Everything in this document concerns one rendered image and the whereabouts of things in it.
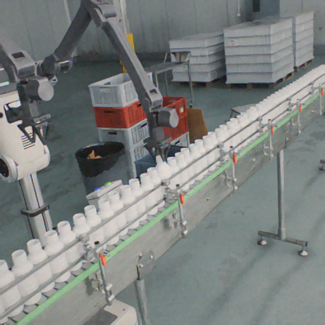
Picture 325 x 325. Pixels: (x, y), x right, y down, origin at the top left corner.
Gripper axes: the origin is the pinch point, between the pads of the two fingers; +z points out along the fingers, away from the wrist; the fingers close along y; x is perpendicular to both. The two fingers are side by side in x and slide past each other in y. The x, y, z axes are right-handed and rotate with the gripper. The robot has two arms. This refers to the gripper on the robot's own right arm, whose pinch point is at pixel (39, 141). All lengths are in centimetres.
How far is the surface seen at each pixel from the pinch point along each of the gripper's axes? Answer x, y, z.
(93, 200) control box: 18.7, -1.0, 31.2
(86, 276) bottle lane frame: -8.5, 20.8, 41.3
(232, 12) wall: 1060, -476, 8
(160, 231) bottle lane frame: 31, 21, 47
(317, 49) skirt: 1057, -233, 121
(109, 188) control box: 25.1, 2.3, 28.2
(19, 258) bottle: -26.8, 17.1, 24.2
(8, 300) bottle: -33, 17, 34
